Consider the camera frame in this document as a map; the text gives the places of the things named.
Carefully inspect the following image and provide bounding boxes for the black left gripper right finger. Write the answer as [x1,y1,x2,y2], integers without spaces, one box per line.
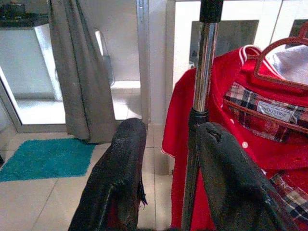
[195,122,299,231]

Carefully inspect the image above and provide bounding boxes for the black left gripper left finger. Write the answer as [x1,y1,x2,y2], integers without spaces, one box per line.
[68,117,148,231]

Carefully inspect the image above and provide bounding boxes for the reddish brown clothes hanger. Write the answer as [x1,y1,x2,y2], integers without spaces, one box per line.
[253,21,308,91]

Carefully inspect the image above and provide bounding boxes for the teal floor mat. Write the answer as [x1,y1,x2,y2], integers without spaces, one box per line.
[0,138,97,183]

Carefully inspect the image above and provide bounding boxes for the red jacket white trim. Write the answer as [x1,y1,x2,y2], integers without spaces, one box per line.
[161,44,308,231]

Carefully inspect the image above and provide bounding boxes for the grey curtain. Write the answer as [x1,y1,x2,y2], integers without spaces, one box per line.
[49,0,118,144]

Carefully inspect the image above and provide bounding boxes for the chrome clothes rack pole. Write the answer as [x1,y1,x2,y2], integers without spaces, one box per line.
[180,0,224,231]

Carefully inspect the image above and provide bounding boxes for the pale grey garment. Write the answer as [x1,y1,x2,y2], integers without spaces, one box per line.
[266,44,308,85]

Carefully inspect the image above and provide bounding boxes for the white panelled door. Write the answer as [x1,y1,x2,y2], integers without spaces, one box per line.
[166,0,308,73]

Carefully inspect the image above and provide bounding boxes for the aluminium door post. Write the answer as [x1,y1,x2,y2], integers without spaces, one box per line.
[136,0,151,126]

